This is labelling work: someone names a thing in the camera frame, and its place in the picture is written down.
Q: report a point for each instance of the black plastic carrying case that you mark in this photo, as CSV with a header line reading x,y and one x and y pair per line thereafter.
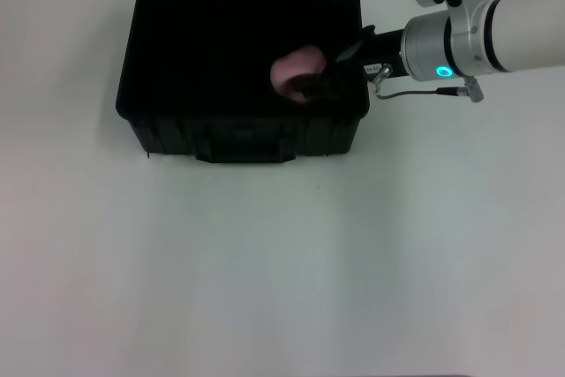
x,y
198,63

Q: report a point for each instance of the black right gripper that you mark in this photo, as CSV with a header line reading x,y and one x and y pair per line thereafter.
x,y
379,50

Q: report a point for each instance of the pink peach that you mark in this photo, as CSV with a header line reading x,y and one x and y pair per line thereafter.
x,y
296,68

